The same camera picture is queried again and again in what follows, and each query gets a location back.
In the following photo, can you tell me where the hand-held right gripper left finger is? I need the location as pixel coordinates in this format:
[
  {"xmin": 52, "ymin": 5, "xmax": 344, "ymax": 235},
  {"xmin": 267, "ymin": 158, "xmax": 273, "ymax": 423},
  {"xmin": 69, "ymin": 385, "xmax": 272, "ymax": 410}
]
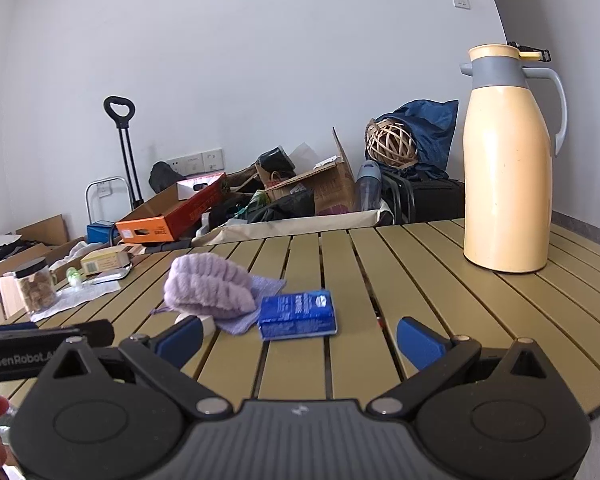
[{"xmin": 44, "ymin": 316, "xmax": 233, "ymax": 417}]

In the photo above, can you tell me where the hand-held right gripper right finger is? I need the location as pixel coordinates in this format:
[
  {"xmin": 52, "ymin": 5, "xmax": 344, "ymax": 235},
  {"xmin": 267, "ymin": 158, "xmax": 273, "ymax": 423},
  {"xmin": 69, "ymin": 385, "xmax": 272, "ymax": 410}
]
[{"xmin": 367, "ymin": 316, "xmax": 557, "ymax": 417}]

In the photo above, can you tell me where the small white block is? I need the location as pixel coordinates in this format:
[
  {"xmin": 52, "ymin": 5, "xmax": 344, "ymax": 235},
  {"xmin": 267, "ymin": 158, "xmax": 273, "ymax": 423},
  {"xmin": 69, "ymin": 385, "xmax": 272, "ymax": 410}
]
[{"xmin": 174, "ymin": 312, "xmax": 216, "ymax": 339}]

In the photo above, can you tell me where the lilac fluffy cloth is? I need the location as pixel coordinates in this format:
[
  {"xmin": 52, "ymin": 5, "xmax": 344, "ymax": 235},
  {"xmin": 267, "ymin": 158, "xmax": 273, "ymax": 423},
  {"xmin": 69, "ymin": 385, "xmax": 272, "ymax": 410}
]
[{"xmin": 163, "ymin": 254, "xmax": 257, "ymax": 321}]

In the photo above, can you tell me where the lavender woven drawstring pouch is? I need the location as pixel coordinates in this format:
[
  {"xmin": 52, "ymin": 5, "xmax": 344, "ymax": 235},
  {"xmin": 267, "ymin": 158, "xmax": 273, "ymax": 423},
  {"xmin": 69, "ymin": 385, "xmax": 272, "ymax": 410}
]
[{"xmin": 150, "ymin": 275, "xmax": 287, "ymax": 336}]

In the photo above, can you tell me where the blue tissue pack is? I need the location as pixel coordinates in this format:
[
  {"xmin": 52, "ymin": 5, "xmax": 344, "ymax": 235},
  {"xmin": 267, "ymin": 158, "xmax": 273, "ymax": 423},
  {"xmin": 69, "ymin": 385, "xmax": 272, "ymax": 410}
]
[{"xmin": 257, "ymin": 289, "xmax": 339, "ymax": 342}]

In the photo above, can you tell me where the white paper sheet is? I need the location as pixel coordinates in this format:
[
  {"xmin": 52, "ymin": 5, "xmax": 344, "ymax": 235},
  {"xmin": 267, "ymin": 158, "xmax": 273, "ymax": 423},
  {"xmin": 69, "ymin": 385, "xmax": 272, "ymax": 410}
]
[{"xmin": 30, "ymin": 277, "xmax": 122, "ymax": 322}]

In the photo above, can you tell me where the clear snack jar black lid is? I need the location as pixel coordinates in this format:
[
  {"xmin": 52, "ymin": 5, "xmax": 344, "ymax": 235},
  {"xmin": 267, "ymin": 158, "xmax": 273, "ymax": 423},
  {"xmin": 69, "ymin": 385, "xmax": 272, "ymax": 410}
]
[{"xmin": 12, "ymin": 257, "xmax": 59, "ymax": 314}]

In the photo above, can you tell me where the yellow carton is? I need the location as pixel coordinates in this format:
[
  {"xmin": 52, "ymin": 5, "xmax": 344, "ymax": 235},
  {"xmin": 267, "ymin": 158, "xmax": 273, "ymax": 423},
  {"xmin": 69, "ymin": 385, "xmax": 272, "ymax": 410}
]
[{"xmin": 80, "ymin": 249, "xmax": 131, "ymax": 276}]

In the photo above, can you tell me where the tan folding table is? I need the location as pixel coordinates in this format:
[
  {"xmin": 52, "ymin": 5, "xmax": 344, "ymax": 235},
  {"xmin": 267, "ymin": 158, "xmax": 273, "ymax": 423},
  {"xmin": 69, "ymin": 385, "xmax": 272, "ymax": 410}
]
[{"xmin": 0, "ymin": 217, "xmax": 600, "ymax": 418}]

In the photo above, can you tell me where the small blue box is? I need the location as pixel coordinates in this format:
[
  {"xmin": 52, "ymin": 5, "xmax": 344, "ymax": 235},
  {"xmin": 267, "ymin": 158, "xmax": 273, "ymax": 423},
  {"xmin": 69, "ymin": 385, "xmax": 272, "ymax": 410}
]
[{"xmin": 87, "ymin": 220, "xmax": 119, "ymax": 245}]

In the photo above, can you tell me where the large open cardboard box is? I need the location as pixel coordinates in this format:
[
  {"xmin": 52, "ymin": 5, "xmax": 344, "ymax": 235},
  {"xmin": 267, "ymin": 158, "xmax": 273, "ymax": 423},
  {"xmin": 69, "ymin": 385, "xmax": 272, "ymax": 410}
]
[{"xmin": 0, "ymin": 215, "xmax": 71, "ymax": 257}]

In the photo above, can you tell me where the orange cardboard box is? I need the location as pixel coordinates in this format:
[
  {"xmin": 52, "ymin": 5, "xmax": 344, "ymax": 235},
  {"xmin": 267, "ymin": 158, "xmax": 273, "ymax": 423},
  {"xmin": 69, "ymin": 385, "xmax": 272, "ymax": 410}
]
[{"xmin": 115, "ymin": 172, "xmax": 228, "ymax": 242}]

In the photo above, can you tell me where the black suitcase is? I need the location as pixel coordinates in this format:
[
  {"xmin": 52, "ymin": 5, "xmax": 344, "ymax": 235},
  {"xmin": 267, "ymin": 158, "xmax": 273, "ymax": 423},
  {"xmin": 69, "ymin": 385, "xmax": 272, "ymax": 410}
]
[{"xmin": 380, "ymin": 167, "xmax": 466, "ymax": 225}]

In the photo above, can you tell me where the grey water bottle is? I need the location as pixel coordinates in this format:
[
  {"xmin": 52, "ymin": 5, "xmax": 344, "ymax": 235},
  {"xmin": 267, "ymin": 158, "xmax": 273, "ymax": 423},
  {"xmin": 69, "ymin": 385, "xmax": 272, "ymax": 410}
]
[{"xmin": 355, "ymin": 160, "xmax": 383, "ymax": 213}]

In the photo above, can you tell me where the black backpack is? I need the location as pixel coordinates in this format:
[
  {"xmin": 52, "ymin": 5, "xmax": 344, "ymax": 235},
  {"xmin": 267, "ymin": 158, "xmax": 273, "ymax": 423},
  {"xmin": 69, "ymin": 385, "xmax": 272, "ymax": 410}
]
[{"xmin": 149, "ymin": 161, "xmax": 186, "ymax": 194}]

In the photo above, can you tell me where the black cloth heap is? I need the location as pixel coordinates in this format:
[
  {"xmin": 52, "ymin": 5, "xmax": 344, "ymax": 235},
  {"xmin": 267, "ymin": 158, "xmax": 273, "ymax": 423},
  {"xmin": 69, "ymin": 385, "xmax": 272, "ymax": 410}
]
[{"xmin": 247, "ymin": 189, "xmax": 316, "ymax": 224}]

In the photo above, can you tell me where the brown open cardboard box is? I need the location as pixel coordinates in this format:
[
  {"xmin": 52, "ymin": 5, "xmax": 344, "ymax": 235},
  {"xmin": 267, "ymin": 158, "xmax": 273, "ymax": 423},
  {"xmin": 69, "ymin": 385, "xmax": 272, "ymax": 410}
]
[{"xmin": 255, "ymin": 127, "xmax": 357, "ymax": 216}]

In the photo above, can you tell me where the yellow thermos jug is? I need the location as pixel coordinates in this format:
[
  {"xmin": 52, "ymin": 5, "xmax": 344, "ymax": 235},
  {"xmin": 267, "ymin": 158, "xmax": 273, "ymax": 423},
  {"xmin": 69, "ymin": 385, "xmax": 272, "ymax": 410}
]
[{"xmin": 460, "ymin": 44, "xmax": 568, "ymax": 274}]

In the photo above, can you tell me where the rattan ball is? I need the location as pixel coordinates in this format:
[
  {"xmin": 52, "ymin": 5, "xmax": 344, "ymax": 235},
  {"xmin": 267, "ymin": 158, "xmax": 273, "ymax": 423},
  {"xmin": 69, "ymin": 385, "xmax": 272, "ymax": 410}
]
[{"xmin": 365, "ymin": 117, "xmax": 419, "ymax": 167}]

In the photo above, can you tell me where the dark blue bag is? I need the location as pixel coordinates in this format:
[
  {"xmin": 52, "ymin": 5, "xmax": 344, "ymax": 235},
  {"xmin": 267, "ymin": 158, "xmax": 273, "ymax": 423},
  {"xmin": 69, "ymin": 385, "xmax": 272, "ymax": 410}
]
[{"xmin": 390, "ymin": 99, "xmax": 459, "ymax": 181}]

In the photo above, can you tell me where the white metal frame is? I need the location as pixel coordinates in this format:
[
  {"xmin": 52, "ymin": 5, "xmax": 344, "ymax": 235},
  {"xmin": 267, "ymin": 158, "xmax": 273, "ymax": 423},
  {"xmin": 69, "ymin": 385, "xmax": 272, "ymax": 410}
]
[{"xmin": 85, "ymin": 176, "xmax": 132, "ymax": 224}]

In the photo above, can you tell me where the wall socket panel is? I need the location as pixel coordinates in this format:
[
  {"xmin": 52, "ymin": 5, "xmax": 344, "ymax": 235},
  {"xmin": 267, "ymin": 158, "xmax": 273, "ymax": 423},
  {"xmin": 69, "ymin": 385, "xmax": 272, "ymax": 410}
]
[{"xmin": 166, "ymin": 148, "xmax": 224, "ymax": 174}]

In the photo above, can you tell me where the black trolley handle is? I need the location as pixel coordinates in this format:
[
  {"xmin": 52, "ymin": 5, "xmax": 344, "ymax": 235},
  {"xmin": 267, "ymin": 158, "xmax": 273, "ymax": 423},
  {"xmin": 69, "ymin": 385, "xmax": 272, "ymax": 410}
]
[{"xmin": 103, "ymin": 96, "xmax": 145, "ymax": 209}]

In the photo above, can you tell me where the black camera tripod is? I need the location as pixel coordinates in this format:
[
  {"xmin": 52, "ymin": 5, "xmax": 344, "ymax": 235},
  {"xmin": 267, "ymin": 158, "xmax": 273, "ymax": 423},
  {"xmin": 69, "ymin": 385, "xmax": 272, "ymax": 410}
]
[{"xmin": 505, "ymin": 40, "xmax": 552, "ymax": 62}]

